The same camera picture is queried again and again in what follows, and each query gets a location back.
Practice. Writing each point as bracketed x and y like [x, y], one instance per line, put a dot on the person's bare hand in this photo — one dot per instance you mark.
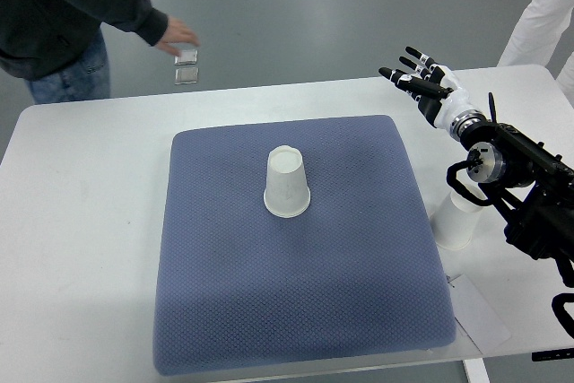
[177, 32]

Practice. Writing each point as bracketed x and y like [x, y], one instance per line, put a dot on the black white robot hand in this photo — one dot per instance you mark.
[438, 93]

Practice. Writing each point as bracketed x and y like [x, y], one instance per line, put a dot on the white paper cup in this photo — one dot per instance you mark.
[286, 192]
[454, 221]

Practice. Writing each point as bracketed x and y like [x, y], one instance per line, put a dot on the person in white suit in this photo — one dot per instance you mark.
[537, 33]

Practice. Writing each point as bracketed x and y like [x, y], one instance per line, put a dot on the person in dark sweater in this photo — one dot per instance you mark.
[58, 50]

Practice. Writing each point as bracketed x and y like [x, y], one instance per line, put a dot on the white paper cup on cushion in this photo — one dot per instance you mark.
[286, 192]

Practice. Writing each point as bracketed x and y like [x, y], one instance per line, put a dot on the white paper tag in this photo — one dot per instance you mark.
[480, 330]

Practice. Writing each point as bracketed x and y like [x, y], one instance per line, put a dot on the blue quilted cushion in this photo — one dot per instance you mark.
[357, 273]

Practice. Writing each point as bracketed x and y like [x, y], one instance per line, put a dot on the white table leg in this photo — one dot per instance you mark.
[475, 371]

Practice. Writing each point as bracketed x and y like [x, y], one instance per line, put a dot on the black table control panel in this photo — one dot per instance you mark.
[553, 355]

